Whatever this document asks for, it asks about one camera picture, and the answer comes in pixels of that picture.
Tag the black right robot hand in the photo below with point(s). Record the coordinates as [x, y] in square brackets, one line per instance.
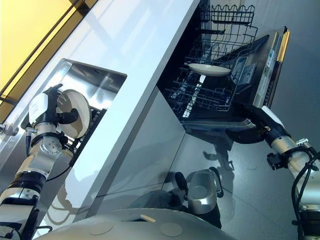
[271, 117]

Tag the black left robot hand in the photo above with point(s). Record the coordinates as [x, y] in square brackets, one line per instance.
[40, 107]

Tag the cream ceramic plate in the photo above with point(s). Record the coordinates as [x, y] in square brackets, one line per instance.
[76, 117]
[208, 69]

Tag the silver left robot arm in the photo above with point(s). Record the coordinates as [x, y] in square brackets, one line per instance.
[37, 160]

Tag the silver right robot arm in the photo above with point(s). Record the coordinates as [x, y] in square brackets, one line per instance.
[303, 160]

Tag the open dishwasher door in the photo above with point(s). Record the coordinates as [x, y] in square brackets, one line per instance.
[265, 75]

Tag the dishwasher detergent dispenser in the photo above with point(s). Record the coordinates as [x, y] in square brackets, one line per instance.
[243, 71]

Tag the chrome faucet base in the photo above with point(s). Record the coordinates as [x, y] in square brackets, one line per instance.
[7, 130]

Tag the black dish drying rack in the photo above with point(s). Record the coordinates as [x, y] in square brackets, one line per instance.
[93, 120]

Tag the stainless steel sink basin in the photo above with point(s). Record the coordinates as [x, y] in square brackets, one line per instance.
[100, 80]

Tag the silver robot leg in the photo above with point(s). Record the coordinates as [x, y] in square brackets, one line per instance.
[202, 192]

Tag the grey robot torso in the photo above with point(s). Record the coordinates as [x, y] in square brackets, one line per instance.
[130, 226]

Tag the black window frame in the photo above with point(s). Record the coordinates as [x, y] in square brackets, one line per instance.
[47, 37]

